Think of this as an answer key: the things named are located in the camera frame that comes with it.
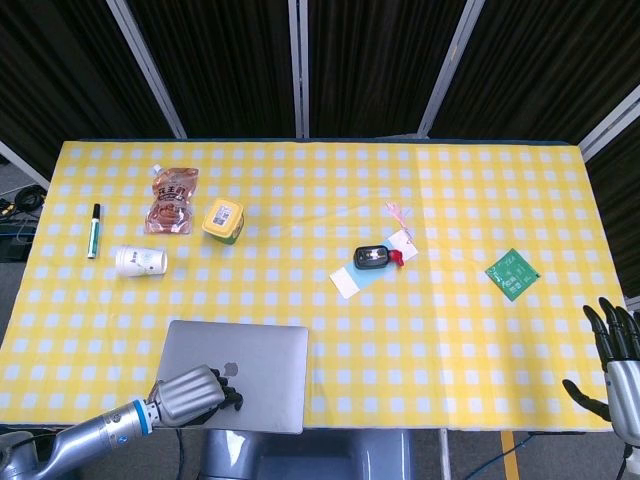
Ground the green square packet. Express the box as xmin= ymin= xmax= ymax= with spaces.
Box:
xmin=485 ymin=247 xmax=541 ymax=303

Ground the black fabric screen panel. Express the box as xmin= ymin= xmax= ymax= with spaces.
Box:
xmin=126 ymin=0 xmax=301 ymax=140
xmin=428 ymin=0 xmax=640 ymax=140
xmin=305 ymin=0 xmax=467 ymax=138
xmin=0 ymin=0 xmax=177 ymax=169

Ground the grey metal screen post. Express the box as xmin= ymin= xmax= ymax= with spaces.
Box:
xmin=106 ymin=0 xmax=188 ymax=140
xmin=0 ymin=139 xmax=52 ymax=194
xmin=578 ymin=83 xmax=640 ymax=162
xmin=416 ymin=0 xmax=482 ymax=138
xmin=286 ymin=0 xmax=312 ymax=139

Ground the grey laptop computer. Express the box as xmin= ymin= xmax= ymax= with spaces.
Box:
xmin=155 ymin=319 xmax=310 ymax=436

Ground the pink bookmark tassel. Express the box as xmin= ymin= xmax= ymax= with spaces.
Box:
xmin=384 ymin=200 xmax=414 ymax=239

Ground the black floor cable bundle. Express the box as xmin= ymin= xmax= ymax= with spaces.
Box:
xmin=0 ymin=183 xmax=47 ymax=222

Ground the grey robot torso base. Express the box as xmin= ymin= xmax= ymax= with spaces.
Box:
xmin=198 ymin=428 xmax=417 ymax=480

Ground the black car key fob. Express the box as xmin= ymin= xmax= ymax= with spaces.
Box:
xmin=352 ymin=244 xmax=407 ymax=272

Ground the yellow lidded plastic container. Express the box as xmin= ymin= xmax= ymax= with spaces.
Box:
xmin=201 ymin=197 xmax=247 ymax=248

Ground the yellow white checked tablecloth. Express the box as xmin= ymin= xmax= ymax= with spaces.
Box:
xmin=0 ymin=139 xmax=627 ymax=434

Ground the orange snack pouch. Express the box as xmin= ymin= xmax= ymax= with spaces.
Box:
xmin=144 ymin=164 xmax=201 ymax=237

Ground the white and blue bookmark card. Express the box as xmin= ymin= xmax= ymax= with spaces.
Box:
xmin=329 ymin=229 xmax=419 ymax=301

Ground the white small bottle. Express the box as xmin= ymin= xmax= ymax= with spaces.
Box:
xmin=115 ymin=244 xmax=168 ymax=279

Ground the green white marker pen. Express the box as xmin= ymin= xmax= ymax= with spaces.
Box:
xmin=87 ymin=202 xmax=103 ymax=260

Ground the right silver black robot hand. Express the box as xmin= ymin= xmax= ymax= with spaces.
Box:
xmin=561 ymin=297 xmax=640 ymax=454

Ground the blue floor cable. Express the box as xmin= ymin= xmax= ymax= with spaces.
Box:
xmin=468 ymin=433 xmax=539 ymax=480

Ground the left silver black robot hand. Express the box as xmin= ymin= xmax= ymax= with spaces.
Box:
xmin=145 ymin=364 xmax=245 ymax=429

